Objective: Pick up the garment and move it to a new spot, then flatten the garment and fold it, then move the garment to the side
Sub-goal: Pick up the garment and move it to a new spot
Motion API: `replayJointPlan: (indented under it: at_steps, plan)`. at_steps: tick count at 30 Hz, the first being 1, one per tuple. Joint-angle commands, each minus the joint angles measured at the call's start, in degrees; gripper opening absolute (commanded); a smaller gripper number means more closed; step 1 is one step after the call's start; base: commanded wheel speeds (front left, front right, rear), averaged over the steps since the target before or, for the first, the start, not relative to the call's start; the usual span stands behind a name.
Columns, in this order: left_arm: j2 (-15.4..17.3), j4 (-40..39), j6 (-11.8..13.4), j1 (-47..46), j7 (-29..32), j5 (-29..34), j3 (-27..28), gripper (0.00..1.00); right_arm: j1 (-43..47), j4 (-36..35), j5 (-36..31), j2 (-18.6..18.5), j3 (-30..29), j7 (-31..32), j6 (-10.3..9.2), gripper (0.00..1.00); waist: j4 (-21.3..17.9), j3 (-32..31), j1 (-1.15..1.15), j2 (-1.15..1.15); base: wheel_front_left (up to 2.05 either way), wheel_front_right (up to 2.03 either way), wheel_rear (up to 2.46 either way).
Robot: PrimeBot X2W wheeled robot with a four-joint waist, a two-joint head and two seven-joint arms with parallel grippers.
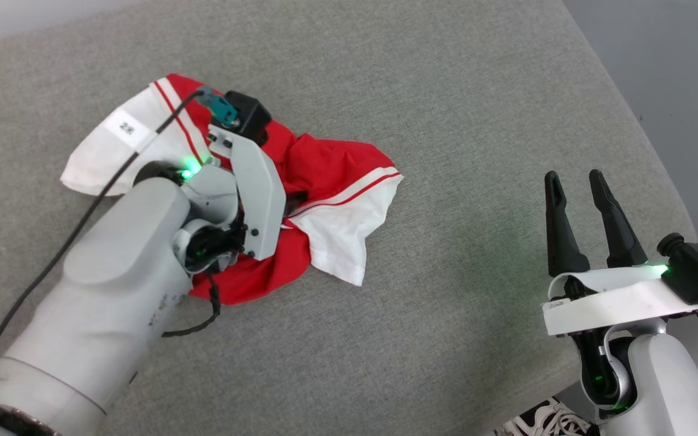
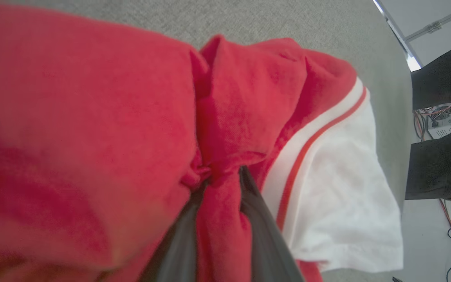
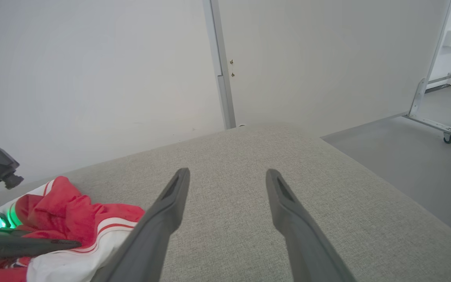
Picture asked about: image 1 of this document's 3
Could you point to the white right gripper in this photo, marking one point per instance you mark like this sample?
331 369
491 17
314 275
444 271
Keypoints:
615 300

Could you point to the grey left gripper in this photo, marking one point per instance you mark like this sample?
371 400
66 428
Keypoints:
258 194

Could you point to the red and white jersey shirt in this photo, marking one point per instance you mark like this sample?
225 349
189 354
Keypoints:
325 163

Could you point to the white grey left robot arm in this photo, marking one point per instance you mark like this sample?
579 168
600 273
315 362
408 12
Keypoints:
113 272

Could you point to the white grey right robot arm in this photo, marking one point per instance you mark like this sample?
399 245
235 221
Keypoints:
664 387

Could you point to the black and white sneaker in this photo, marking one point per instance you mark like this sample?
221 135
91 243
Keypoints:
543 421

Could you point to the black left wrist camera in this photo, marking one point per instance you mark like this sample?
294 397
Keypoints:
249 115

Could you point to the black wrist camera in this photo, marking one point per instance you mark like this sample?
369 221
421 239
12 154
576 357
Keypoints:
249 115
697 266

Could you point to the teal left camera connector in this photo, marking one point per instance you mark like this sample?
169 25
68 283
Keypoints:
222 108

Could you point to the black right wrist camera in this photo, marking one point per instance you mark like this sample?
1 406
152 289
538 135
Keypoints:
697 266

